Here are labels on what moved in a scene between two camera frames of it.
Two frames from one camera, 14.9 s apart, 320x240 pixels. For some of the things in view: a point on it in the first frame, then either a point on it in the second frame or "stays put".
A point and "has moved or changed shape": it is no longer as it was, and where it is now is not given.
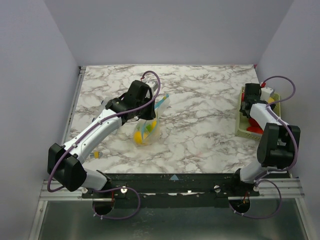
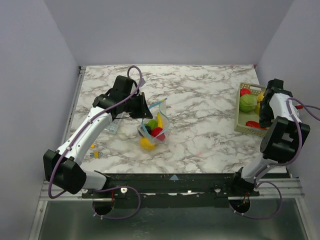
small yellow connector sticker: [96, 154] stays put
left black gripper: [151, 114] → [143, 111]
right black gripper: [245, 109] → [265, 113]
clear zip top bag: [147, 131] has moved or changed shape
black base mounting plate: [173, 190] stays put
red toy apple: [254, 125] → [156, 130]
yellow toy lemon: [138, 137] → [145, 143]
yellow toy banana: [154, 123] → [159, 122]
